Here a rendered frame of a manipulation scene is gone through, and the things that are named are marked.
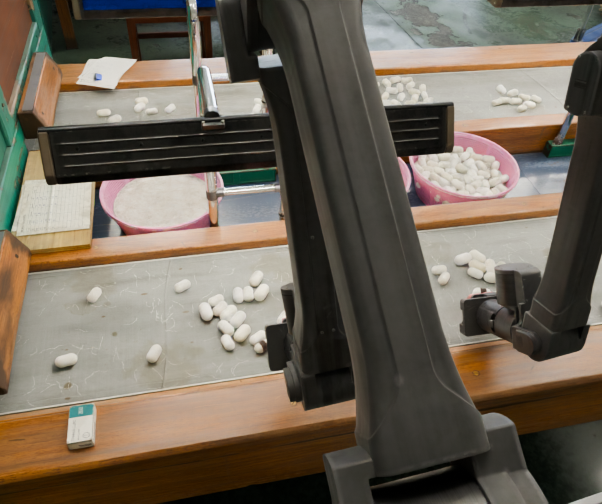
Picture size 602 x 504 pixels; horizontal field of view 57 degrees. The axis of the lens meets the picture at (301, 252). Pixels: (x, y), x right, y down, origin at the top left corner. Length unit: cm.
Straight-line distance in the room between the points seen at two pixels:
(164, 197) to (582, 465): 142
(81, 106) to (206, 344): 86
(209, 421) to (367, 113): 65
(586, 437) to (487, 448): 168
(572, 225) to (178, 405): 62
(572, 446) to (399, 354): 167
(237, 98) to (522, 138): 80
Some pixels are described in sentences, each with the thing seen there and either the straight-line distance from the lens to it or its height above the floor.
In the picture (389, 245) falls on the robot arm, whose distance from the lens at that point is 30.
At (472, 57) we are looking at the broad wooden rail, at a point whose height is 76.
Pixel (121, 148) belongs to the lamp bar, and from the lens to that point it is 84.
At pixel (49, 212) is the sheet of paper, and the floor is 78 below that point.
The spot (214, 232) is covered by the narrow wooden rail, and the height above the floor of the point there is 76.
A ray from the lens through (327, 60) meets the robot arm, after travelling 34.
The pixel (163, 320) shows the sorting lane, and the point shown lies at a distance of 104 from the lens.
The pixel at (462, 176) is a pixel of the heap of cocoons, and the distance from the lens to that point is 142.
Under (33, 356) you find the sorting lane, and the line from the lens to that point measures 105.
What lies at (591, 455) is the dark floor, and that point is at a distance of 197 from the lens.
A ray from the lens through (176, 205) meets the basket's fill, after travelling 127.
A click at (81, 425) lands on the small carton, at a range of 90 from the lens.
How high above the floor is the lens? 155
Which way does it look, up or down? 45 degrees down
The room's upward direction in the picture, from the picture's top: 5 degrees clockwise
